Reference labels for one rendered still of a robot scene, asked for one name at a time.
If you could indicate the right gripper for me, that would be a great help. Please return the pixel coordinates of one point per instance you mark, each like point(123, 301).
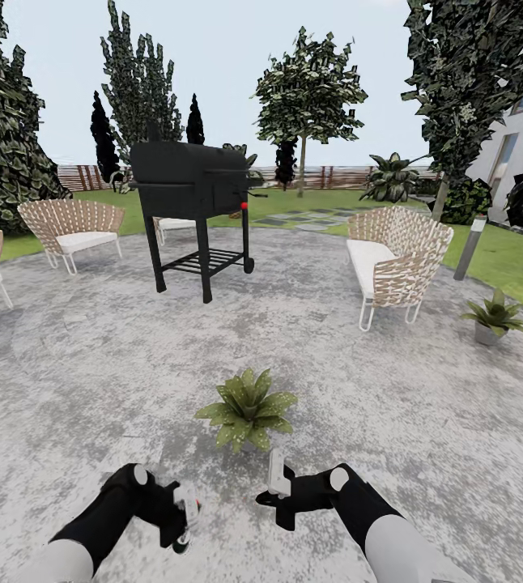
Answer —
point(287, 507)

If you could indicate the insectifuge atomizer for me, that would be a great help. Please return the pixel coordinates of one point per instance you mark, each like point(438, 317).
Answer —
point(180, 544)

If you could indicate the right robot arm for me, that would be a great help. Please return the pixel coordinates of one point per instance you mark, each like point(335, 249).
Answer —
point(395, 550)

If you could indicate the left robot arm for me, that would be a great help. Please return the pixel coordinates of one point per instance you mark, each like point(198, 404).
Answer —
point(91, 531)

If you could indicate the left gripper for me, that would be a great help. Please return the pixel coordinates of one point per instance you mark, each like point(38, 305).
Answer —
point(170, 518)

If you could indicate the fixed window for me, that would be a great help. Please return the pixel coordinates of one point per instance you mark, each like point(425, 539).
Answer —
point(502, 163)

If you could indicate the charcoal grill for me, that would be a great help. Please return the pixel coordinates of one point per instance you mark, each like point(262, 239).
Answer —
point(188, 181)

